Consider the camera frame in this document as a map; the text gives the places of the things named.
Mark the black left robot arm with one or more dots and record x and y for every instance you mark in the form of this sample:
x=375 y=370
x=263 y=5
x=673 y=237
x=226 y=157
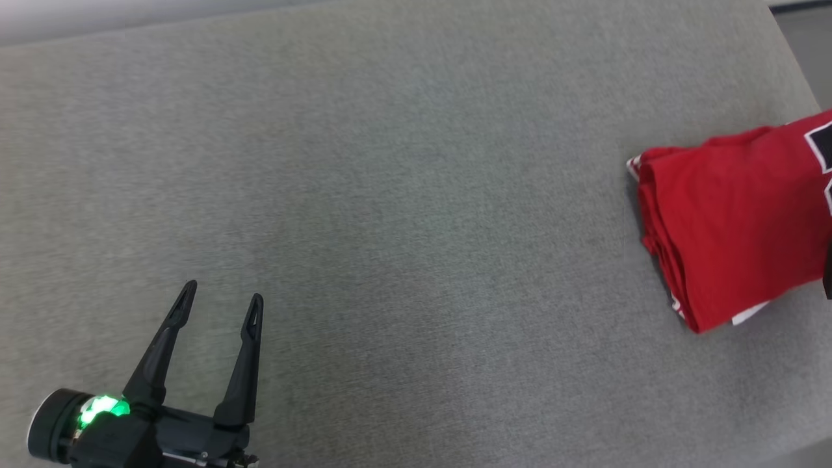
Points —
x=55 y=426

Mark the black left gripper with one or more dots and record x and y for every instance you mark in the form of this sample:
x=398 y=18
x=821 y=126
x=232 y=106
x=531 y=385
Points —
x=162 y=442

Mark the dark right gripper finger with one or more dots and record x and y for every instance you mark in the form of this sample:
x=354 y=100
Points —
x=829 y=273

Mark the red jersey with white sleeves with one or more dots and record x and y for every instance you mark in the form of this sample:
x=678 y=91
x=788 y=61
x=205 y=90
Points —
x=728 y=221

